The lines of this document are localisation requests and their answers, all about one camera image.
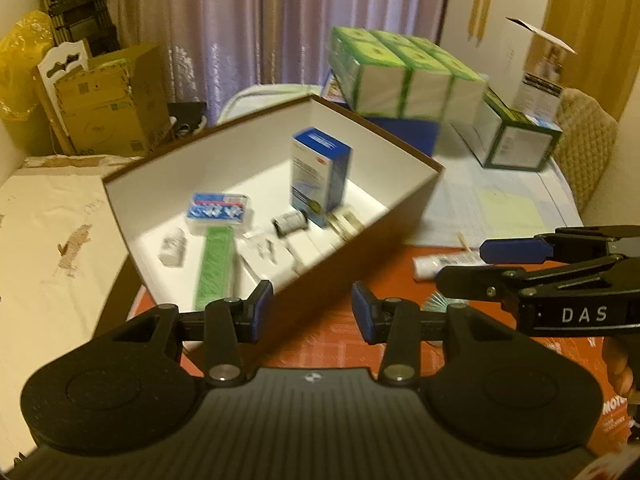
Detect white plug adapter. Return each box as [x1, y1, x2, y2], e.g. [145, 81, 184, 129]
[239, 237, 296, 281]

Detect tall open printed carton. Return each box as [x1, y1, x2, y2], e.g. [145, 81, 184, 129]
[505, 16, 578, 123]

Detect white tube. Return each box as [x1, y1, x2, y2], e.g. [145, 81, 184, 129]
[412, 252, 483, 282]

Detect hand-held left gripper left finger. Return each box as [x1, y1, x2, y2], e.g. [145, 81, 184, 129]
[107, 280, 275, 387]

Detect green slim box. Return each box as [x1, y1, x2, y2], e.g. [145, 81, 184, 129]
[192, 225, 237, 311]

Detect yellow paper sheet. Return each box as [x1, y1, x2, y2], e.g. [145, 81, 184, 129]
[477, 187, 543, 233]

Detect yellow wall hanging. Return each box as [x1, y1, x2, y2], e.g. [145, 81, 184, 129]
[467, 0, 493, 43]

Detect black bag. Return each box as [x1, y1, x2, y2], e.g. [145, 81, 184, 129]
[167, 101, 208, 142]

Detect yellow plastic bag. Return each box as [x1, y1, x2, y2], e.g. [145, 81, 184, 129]
[0, 10, 56, 121]

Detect blue plastic floss case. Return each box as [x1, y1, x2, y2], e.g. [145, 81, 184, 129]
[185, 192, 250, 235]

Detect mint handheld fan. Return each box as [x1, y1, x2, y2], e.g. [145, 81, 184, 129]
[421, 295, 470, 312]

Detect purple curtain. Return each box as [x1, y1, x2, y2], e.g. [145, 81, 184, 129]
[97, 0, 453, 126]

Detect person's right hand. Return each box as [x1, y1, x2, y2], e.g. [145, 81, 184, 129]
[601, 335, 640, 401]

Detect red printed mat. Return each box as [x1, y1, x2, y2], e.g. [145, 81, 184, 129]
[125, 245, 640, 461]

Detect white pill bottle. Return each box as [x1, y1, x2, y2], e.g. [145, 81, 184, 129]
[158, 227, 191, 267]

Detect black folding rack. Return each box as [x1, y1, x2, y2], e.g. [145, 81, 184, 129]
[34, 0, 121, 56]

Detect cream embroidered blanket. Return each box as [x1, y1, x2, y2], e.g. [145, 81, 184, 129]
[0, 155, 146, 461]

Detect brown spray bottle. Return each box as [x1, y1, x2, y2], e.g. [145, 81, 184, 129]
[271, 211, 308, 238]

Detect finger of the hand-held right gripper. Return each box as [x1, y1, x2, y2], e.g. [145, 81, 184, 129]
[435, 255, 640, 307]
[479, 225, 640, 266]

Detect beige quilted chair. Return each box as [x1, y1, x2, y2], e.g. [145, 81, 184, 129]
[555, 87, 618, 211]

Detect green and white carton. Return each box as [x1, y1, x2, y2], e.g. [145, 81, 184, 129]
[472, 87, 564, 172]

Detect brown cardboard shipping box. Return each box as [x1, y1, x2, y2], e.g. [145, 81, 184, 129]
[52, 42, 173, 157]

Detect white printed paper sheets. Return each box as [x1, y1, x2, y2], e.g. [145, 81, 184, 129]
[415, 122, 585, 248]

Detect blue and white medicine box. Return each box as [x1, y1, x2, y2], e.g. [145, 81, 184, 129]
[290, 127, 353, 226]

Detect white rounded object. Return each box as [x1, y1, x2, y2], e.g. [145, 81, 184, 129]
[217, 82, 331, 126]

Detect white wooden chair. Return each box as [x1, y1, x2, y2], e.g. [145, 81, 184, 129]
[36, 40, 93, 156]

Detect bundle of green tissue packs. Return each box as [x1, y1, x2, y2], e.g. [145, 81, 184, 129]
[327, 25, 488, 121]

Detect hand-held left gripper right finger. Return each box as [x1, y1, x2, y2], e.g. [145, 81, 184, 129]
[351, 281, 516, 388]

